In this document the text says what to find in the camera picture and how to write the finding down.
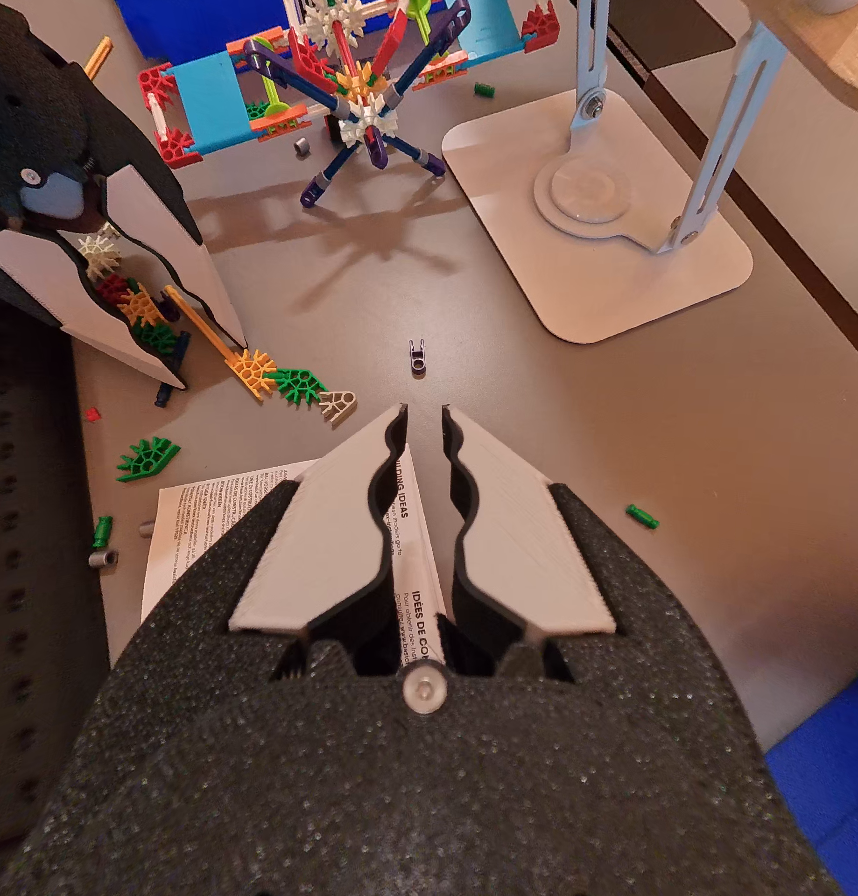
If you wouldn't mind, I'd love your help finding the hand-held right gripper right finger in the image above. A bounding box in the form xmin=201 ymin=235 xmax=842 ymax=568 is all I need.
xmin=441 ymin=404 xmax=618 ymax=638

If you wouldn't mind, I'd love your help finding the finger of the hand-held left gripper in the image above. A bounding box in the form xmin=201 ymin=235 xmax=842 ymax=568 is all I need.
xmin=0 ymin=226 xmax=189 ymax=392
xmin=103 ymin=165 xmax=249 ymax=351

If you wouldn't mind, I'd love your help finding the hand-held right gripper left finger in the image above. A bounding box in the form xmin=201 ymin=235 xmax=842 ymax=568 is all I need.
xmin=228 ymin=402 xmax=410 ymax=638

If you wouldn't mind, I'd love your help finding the white instruction booklet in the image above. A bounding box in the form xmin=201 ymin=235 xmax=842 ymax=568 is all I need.
xmin=140 ymin=443 xmax=449 ymax=667

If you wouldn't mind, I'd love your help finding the orange fan connector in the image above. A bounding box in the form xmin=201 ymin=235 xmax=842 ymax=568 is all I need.
xmin=225 ymin=348 xmax=281 ymax=401

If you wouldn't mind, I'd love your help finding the white snowflake connector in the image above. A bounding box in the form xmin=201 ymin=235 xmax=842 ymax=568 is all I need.
xmin=79 ymin=234 xmax=123 ymax=279

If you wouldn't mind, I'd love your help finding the yellow rod with connectors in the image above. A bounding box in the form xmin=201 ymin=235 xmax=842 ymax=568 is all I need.
xmin=117 ymin=282 xmax=165 ymax=330

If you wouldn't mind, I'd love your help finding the colourful construction toy model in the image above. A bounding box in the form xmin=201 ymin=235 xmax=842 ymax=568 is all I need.
xmin=136 ymin=0 xmax=563 ymax=211

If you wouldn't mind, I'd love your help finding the blue plastic bin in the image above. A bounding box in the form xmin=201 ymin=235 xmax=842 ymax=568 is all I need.
xmin=764 ymin=664 xmax=858 ymax=896
xmin=114 ymin=0 xmax=416 ymax=64

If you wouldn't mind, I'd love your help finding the white metal stand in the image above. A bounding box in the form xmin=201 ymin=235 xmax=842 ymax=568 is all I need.
xmin=441 ymin=0 xmax=788 ymax=346

